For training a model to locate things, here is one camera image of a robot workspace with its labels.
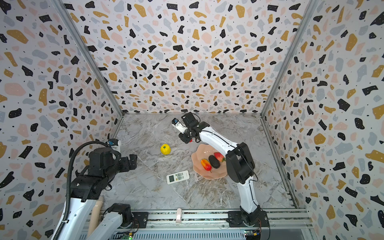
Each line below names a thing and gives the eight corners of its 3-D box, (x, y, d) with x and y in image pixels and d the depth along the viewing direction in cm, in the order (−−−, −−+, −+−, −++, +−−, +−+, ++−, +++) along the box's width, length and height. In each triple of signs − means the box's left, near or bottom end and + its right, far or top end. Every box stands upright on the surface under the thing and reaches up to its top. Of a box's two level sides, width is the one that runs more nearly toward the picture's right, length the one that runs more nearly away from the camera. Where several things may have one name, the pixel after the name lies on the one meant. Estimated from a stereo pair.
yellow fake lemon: (160, 151, 102) (158, 147, 97) (167, 147, 104) (165, 142, 100) (165, 156, 99) (163, 152, 95) (171, 151, 102) (170, 146, 97)
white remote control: (167, 184, 88) (167, 183, 86) (166, 176, 91) (166, 174, 89) (189, 178, 90) (189, 177, 88) (188, 171, 93) (188, 169, 92)
